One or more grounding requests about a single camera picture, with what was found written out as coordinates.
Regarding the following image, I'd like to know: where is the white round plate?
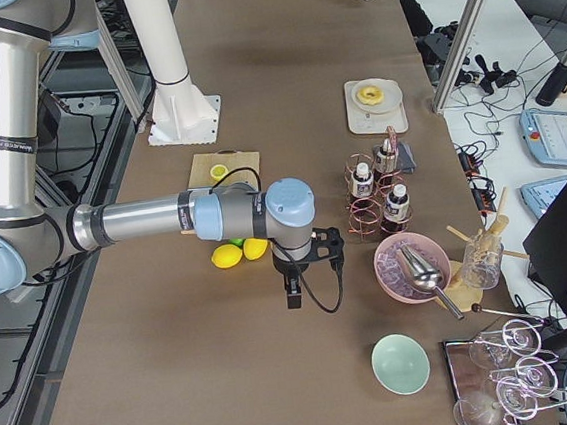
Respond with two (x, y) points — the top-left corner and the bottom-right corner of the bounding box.
(350, 78), (403, 114)

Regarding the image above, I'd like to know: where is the black glass tray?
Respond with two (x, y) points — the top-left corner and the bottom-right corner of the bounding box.
(443, 336), (559, 425)

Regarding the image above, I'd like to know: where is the green lime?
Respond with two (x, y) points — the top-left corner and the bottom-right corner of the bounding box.
(229, 238), (244, 247)

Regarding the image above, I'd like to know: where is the metal ice scoop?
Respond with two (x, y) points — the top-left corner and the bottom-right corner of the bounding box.
(397, 245), (464, 320)

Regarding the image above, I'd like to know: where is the blue teach pendant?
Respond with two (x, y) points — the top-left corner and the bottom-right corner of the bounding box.
(519, 109), (567, 167)
(519, 175), (567, 219)

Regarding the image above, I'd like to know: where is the aluminium frame post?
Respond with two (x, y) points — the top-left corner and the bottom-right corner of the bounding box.
(432, 0), (486, 115)

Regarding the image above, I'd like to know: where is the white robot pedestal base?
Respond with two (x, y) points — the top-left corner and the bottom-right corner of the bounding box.
(123, 0), (221, 146)

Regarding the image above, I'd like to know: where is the half lemon slice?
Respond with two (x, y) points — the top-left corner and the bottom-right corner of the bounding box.
(209, 163), (229, 182)

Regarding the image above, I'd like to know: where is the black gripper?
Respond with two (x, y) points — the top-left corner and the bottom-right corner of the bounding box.
(269, 237), (314, 310)

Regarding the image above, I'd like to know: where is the upturned wine glass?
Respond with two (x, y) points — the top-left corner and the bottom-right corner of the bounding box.
(468, 319), (542, 369)
(495, 376), (539, 420)
(488, 356), (558, 398)
(452, 391), (504, 425)

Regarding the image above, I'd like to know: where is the black thermos bottle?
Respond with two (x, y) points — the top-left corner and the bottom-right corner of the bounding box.
(535, 53), (567, 107)

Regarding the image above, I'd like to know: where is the wooden cutting board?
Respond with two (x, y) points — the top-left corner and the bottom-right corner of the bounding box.
(187, 151), (260, 188)

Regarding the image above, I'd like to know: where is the pink ice bowl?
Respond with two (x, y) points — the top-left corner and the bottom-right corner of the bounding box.
(373, 232), (451, 304)

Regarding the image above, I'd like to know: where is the glass jar with sticks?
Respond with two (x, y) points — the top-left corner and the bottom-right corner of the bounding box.
(447, 187), (529, 290)

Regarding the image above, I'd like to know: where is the tea bottle in rack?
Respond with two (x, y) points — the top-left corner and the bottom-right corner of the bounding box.
(381, 183), (410, 233)
(373, 138), (398, 174)

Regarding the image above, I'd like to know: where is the copper wire bottle rack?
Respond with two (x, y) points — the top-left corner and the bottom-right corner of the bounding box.
(344, 127), (412, 241)

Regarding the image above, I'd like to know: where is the yellow lemon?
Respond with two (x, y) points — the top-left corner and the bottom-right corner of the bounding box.
(211, 244), (243, 270)
(242, 238), (269, 261)

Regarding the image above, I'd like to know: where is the grey folded cloth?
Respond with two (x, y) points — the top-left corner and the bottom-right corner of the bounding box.
(396, 143), (417, 174)

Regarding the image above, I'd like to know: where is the cream serving tray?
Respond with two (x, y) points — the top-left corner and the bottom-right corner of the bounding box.
(344, 78), (409, 135)

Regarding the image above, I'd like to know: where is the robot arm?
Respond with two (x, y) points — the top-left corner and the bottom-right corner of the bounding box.
(0, 0), (317, 308)

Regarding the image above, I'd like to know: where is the glazed donut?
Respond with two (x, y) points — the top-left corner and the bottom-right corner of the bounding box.
(355, 85), (385, 106)

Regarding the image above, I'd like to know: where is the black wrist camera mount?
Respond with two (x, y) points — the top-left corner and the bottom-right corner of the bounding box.
(311, 227), (344, 271)

